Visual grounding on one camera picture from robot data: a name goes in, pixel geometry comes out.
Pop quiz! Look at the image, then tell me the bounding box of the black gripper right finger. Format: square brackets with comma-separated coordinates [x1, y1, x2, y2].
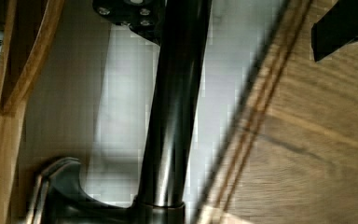
[311, 0, 358, 62]

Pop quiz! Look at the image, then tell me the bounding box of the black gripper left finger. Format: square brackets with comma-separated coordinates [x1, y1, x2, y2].
[92, 0, 166, 45]

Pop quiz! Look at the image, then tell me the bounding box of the light wooden cabinet top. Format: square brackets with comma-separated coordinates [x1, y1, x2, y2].
[193, 0, 358, 224]

